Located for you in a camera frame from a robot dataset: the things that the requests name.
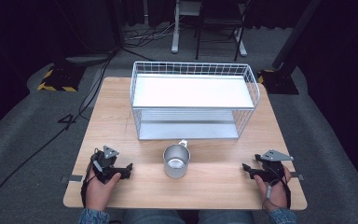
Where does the white desk frame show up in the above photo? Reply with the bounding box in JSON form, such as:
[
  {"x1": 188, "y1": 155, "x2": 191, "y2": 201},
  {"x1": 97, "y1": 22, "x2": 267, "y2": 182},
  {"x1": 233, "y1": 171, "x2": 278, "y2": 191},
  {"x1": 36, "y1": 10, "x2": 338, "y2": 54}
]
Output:
[{"x1": 170, "y1": 0, "x2": 248, "y2": 58}]

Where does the black chair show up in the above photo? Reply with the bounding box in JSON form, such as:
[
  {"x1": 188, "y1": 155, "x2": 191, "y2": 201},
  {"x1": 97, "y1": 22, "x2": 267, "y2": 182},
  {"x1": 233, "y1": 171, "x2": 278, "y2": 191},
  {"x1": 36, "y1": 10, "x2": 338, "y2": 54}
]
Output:
[{"x1": 194, "y1": 0, "x2": 254, "y2": 63}]

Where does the person's right leg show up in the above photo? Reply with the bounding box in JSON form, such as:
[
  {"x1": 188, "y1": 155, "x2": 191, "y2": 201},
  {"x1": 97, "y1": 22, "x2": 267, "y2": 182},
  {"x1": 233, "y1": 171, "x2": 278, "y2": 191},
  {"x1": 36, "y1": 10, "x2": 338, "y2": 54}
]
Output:
[{"x1": 198, "y1": 209, "x2": 256, "y2": 224}]

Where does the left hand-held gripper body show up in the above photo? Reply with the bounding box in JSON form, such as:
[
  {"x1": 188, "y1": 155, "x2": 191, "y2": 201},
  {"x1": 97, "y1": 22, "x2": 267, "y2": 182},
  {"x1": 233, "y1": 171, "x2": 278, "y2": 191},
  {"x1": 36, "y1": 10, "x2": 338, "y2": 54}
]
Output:
[{"x1": 90, "y1": 145, "x2": 131, "y2": 185}]

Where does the black stand post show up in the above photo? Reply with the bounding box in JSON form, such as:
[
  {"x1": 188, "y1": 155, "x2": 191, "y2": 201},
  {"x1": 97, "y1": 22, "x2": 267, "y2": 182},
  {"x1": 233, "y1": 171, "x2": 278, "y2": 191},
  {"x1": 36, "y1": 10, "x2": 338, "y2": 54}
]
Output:
[{"x1": 271, "y1": 0, "x2": 324, "y2": 71}]

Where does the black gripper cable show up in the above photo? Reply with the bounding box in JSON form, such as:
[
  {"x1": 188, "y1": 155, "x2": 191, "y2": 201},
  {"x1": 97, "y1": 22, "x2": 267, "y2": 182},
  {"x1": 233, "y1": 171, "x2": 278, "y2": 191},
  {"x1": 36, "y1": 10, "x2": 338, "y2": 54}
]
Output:
[{"x1": 261, "y1": 164, "x2": 293, "y2": 214}]

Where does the black wrist strap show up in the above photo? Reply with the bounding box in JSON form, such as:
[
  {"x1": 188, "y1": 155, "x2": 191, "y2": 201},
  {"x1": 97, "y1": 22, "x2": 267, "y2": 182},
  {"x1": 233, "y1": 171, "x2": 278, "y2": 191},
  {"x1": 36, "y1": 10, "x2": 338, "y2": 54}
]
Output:
[{"x1": 79, "y1": 157, "x2": 98, "y2": 209}]

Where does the metal cup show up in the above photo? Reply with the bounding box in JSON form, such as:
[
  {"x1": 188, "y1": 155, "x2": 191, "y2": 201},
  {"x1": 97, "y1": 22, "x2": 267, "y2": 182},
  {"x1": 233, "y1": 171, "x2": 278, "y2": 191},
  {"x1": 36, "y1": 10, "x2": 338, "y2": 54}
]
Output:
[{"x1": 162, "y1": 138, "x2": 191, "y2": 180}]

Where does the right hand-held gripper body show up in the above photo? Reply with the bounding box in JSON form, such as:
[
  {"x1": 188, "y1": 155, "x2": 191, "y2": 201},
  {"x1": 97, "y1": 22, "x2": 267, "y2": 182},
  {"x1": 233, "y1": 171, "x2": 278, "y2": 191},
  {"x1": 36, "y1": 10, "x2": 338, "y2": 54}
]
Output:
[{"x1": 253, "y1": 148, "x2": 295, "y2": 185}]

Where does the person's left hand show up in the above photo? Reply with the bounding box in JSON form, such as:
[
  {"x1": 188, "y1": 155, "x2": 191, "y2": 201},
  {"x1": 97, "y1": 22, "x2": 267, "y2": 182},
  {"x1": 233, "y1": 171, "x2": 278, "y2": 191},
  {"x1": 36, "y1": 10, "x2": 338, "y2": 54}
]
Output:
[{"x1": 85, "y1": 172, "x2": 122, "y2": 213}]

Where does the bundle of floor cables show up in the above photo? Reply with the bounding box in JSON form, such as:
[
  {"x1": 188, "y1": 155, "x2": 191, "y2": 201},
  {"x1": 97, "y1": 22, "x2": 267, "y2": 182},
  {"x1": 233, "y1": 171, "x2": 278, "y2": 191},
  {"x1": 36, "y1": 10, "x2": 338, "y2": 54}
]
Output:
[{"x1": 122, "y1": 17, "x2": 181, "y2": 49}]

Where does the black yellow-striped stand base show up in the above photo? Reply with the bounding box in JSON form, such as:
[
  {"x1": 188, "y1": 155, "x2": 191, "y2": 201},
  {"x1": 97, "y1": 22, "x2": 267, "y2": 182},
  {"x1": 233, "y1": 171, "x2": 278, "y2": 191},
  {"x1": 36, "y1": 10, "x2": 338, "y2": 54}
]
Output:
[
  {"x1": 36, "y1": 61, "x2": 87, "y2": 93},
  {"x1": 256, "y1": 68, "x2": 300, "y2": 95}
]

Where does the person's right hand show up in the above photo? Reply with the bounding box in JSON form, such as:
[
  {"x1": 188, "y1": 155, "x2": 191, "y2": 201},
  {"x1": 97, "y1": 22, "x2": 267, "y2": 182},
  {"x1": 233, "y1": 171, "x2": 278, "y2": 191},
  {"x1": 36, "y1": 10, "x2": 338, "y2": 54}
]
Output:
[{"x1": 254, "y1": 165, "x2": 293, "y2": 214}]

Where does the white wire shelf rack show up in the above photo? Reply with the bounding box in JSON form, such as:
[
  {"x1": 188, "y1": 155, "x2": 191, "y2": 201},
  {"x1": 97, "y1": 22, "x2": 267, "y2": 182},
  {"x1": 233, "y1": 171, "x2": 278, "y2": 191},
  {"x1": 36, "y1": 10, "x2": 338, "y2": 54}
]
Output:
[{"x1": 130, "y1": 60, "x2": 261, "y2": 142}]

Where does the person's leg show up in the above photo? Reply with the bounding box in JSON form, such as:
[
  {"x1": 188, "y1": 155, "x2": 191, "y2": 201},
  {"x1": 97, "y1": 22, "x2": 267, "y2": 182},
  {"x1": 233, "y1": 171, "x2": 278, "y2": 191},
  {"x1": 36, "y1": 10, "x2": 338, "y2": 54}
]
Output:
[
  {"x1": 198, "y1": 209, "x2": 256, "y2": 224},
  {"x1": 122, "y1": 209, "x2": 186, "y2": 224}
]

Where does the person's left leg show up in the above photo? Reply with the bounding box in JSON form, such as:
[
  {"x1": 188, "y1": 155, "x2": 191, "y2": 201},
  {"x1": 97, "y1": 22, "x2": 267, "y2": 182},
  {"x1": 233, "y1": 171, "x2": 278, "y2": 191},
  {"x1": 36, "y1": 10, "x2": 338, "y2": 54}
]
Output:
[{"x1": 122, "y1": 209, "x2": 186, "y2": 224}]

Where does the long black floor cable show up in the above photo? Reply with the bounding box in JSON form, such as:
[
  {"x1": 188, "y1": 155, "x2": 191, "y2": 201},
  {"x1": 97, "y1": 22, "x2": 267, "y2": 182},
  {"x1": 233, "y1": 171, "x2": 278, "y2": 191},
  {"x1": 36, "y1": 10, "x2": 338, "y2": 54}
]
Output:
[{"x1": 0, "y1": 49, "x2": 119, "y2": 217}]

